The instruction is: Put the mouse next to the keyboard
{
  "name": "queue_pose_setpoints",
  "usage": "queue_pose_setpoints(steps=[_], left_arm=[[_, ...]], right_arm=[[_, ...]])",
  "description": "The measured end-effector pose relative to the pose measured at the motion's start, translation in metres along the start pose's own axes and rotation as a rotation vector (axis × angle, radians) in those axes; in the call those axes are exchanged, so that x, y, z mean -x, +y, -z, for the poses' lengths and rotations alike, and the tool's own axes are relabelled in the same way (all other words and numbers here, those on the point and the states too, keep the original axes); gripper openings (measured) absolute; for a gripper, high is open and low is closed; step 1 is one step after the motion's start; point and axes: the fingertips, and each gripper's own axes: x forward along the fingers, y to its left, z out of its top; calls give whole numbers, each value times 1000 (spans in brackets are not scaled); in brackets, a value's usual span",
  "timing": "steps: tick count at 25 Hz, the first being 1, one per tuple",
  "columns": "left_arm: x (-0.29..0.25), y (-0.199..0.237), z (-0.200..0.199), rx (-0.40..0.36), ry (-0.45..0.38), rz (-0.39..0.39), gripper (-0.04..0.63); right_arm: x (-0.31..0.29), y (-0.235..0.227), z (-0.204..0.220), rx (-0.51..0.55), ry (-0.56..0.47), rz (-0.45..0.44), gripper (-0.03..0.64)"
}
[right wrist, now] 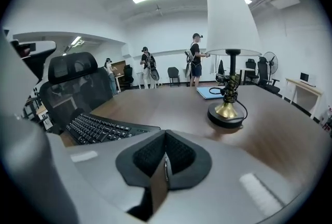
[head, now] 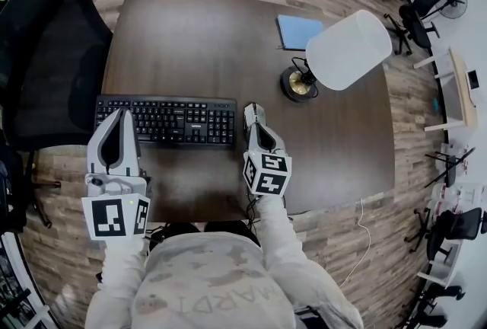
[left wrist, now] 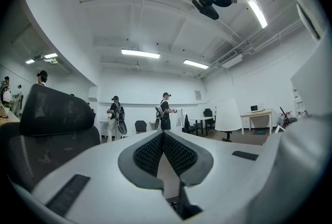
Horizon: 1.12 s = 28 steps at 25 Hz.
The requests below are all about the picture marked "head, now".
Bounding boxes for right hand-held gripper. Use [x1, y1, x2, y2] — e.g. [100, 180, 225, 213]
[242, 121, 293, 198]

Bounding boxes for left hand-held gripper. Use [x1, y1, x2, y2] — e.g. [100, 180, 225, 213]
[81, 107, 153, 241]

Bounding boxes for black keyboard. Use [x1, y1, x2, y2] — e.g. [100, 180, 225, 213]
[93, 94, 238, 151]

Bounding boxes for person's left forearm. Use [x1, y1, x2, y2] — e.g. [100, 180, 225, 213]
[84, 238, 148, 329]

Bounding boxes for person's right forearm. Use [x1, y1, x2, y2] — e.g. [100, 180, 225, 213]
[252, 193, 365, 329]

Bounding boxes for person's right leg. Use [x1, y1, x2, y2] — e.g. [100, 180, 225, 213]
[205, 219, 263, 249]

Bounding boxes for person's leg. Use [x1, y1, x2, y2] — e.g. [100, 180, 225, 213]
[205, 219, 263, 249]
[151, 222, 202, 245]

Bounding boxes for black mesh office chair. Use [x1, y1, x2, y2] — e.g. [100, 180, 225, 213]
[0, 0, 114, 230]

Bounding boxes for person's left leg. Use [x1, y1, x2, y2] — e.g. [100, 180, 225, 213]
[151, 222, 202, 245]

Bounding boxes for black bag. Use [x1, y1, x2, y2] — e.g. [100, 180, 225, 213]
[0, 143, 28, 234]

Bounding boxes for blue notebook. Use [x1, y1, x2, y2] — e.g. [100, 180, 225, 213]
[276, 13, 325, 52]

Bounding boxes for table lamp with white shade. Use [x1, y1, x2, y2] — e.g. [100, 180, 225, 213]
[279, 8, 393, 104]

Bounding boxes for person's torso in beige sweatshirt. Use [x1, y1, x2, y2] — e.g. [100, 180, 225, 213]
[130, 234, 298, 329]

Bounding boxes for black folding chair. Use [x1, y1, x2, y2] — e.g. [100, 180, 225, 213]
[425, 145, 477, 190]

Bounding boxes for light wooden desk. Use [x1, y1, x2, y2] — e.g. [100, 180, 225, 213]
[413, 46, 479, 133]

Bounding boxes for white red plastic bags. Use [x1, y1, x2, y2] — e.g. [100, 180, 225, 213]
[433, 181, 485, 215]

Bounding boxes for white shelf unit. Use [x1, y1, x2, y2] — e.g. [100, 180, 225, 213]
[415, 238, 464, 287]

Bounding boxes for thin black cable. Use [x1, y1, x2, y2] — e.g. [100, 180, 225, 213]
[227, 194, 263, 244]

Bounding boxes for white floor cable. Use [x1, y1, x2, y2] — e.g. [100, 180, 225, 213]
[338, 197, 372, 289]

